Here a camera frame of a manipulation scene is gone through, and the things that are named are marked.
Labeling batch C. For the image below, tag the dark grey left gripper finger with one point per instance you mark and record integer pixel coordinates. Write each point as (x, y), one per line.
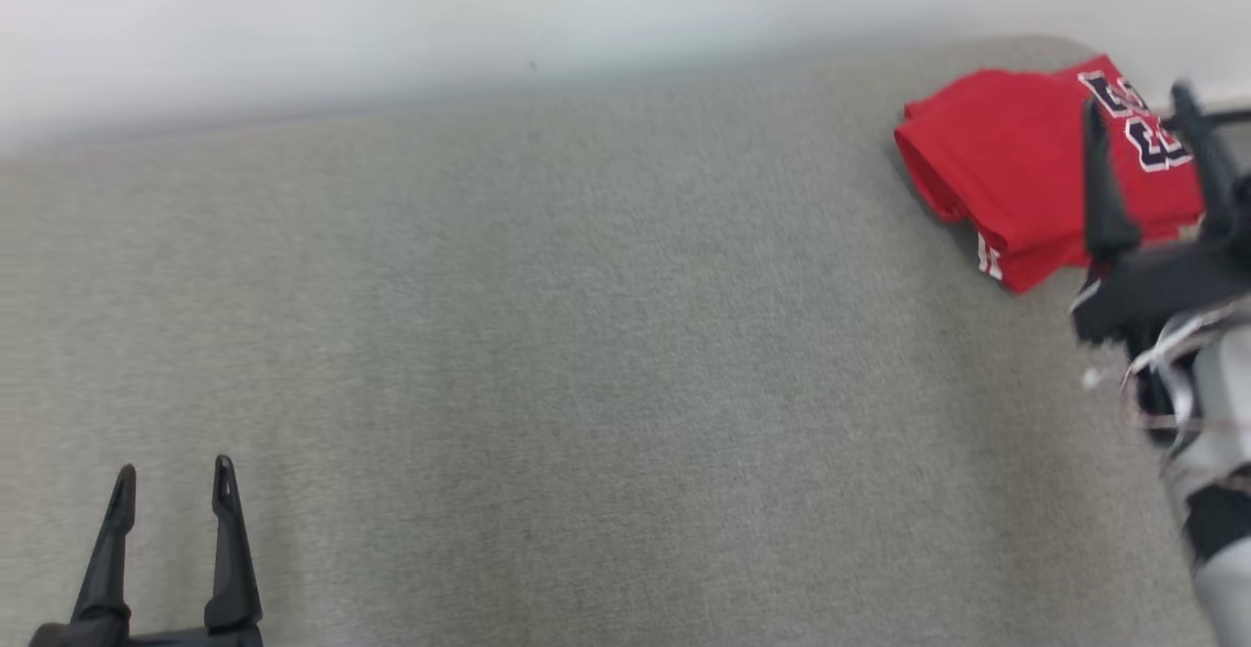
(233, 559)
(109, 559)

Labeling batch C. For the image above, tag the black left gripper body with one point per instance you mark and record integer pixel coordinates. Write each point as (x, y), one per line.
(78, 635)

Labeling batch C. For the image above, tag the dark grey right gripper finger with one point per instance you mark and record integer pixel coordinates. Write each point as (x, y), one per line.
(1106, 197)
(1212, 168)

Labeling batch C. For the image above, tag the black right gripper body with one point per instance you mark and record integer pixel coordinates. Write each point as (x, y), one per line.
(1163, 285)

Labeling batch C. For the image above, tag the red and white jersey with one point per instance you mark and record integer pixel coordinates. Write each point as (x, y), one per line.
(997, 149)

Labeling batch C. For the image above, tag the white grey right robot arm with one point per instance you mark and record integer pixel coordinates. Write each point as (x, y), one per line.
(1227, 383)

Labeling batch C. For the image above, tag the black skirting strip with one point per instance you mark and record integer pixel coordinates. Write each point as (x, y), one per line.
(1233, 116)

